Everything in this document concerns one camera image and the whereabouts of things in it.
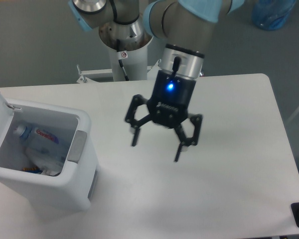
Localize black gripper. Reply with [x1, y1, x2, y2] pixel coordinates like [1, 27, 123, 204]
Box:
[124, 70, 204, 163]

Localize clear plastic wrapper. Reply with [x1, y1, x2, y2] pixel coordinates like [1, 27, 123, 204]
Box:
[24, 147, 67, 176]

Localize crushed clear plastic bottle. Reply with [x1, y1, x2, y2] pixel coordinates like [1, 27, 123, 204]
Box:
[12, 122, 70, 154]

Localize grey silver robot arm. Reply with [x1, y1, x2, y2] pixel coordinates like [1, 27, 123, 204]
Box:
[68, 0, 243, 152]

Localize white trash can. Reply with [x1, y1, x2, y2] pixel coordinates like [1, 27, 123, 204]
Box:
[0, 93, 99, 211]

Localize blue orange snack wrapper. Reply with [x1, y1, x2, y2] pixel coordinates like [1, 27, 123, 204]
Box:
[22, 166, 42, 174]

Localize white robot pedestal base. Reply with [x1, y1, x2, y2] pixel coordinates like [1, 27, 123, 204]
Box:
[76, 12, 168, 84]

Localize black cable on pedestal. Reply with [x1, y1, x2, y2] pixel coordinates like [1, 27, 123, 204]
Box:
[115, 39, 130, 82]

